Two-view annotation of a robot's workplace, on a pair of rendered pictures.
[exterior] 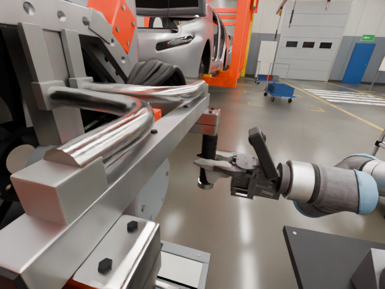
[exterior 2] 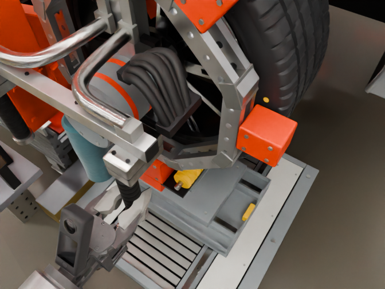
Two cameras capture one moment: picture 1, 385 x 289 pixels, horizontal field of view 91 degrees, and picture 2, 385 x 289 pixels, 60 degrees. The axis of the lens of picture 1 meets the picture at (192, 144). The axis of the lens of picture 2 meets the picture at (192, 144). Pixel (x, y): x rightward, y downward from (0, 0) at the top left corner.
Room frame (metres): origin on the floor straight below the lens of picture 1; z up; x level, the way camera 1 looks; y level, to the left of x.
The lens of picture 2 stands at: (0.61, -0.27, 1.37)
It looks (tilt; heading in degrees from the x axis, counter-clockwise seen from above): 54 degrees down; 110
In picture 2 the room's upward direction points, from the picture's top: straight up
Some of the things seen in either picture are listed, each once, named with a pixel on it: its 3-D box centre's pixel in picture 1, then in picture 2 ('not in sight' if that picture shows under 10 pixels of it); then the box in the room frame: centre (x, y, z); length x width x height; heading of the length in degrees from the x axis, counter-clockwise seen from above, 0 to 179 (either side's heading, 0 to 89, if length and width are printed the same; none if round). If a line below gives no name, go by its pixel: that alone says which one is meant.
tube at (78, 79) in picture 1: (149, 69); (124, 58); (0.37, 0.09, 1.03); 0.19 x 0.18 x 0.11; 76
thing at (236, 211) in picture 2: not in sight; (197, 186); (0.39, 0.38, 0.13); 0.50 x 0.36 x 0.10; 166
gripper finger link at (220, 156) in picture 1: (214, 162); (138, 213); (0.43, -0.06, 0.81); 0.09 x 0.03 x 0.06; 69
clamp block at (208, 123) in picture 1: (198, 119); (134, 153); (0.41, -0.01, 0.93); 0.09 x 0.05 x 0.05; 76
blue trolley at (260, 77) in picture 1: (267, 73); not in sight; (9.15, -3.25, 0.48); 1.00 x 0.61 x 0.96; 85
